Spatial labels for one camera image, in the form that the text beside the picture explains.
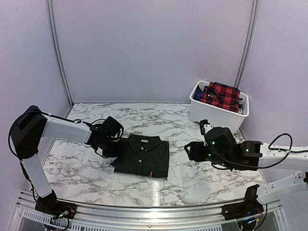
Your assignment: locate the left aluminium corner post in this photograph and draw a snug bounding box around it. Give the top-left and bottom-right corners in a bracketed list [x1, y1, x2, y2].
[46, 0, 74, 107]

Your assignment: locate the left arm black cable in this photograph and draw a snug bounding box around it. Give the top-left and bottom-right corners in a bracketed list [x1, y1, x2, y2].
[8, 110, 123, 159]

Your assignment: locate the blue plaid shirt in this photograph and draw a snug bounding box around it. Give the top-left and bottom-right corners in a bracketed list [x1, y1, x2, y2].
[193, 86, 203, 101]

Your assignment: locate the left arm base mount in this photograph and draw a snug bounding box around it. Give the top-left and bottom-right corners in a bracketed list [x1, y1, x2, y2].
[35, 197, 77, 219]

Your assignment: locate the right aluminium corner post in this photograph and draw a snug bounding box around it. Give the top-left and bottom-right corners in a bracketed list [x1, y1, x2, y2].
[234, 0, 259, 88]

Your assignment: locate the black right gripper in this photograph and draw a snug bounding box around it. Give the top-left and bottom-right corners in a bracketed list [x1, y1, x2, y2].
[185, 141, 233, 168]

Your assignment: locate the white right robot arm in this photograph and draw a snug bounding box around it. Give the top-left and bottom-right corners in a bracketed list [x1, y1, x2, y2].
[184, 125, 308, 216]

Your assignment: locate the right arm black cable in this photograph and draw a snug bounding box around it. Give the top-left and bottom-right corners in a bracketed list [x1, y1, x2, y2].
[209, 133, 308, 224]

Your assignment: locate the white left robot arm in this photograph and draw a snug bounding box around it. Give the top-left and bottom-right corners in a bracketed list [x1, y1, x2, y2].
[8, 105, 124, 214]

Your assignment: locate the black pinstriped long sleeve shirt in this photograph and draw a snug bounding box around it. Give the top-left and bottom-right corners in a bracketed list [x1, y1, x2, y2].
[112, 134, 170, 178]

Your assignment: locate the aluminium front frame rail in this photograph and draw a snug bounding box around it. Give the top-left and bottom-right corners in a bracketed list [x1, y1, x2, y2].
[14, 192, 289, 231]

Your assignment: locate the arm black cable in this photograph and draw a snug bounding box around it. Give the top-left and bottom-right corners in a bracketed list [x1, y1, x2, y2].
[8, 110, 123, 159]
[209, 133, 308, 224]

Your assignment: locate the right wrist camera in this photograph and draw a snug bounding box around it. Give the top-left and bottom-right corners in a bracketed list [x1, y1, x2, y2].
[199, 119, 213, 146]

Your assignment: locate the aluminium corner post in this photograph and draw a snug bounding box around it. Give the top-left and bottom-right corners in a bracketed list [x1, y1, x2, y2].
[46, 0, 74, 107]
[234, 0, 259, 88]

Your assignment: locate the white plastic bin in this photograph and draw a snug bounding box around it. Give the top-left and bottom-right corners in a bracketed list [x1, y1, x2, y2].
[189, 80, 250, 134]

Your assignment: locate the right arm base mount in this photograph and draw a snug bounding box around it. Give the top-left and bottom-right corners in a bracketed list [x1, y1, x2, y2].
[221, 195, 264, 220]

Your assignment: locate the red black plaid shirt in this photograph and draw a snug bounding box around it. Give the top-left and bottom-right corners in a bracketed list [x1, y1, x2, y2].
[200, 82, 241, 113]

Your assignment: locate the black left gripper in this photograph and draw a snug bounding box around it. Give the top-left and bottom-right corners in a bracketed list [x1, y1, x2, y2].
[100, 136, 124, 157]

